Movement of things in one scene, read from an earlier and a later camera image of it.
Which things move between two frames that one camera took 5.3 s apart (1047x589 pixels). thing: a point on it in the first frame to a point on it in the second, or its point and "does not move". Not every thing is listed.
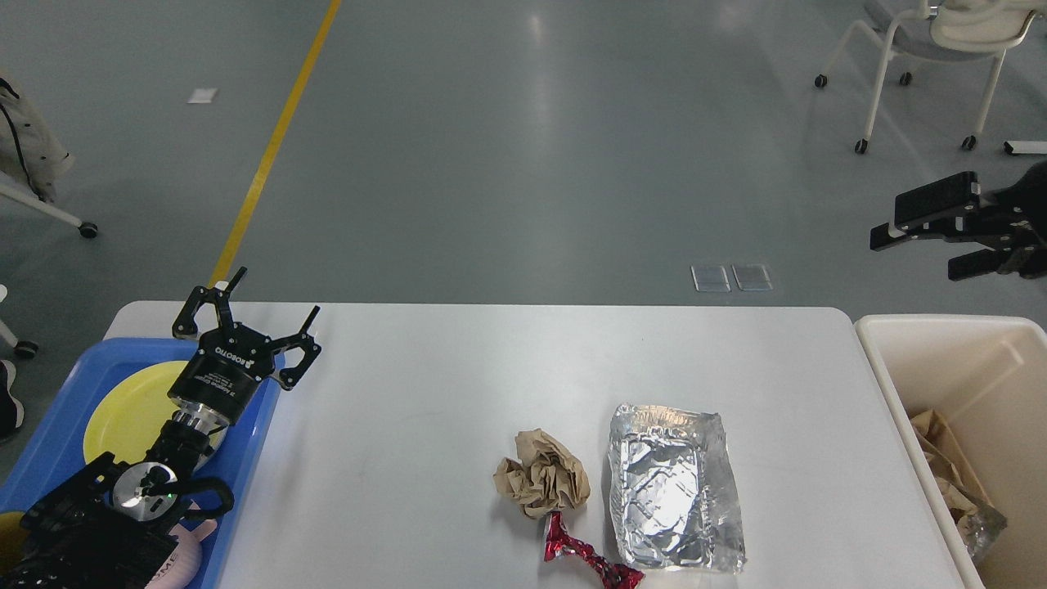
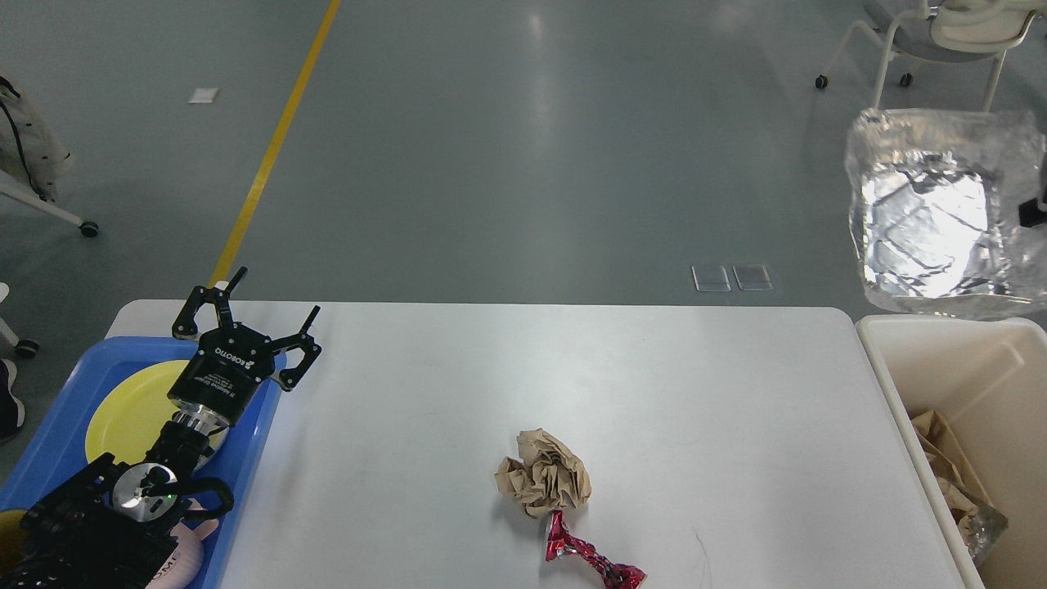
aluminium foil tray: x=674 y=487 to x=934 y=200
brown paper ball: x=544 y=478 does not move
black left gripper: x=232 y=358 does not move
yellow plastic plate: x=131 y=415 does not move
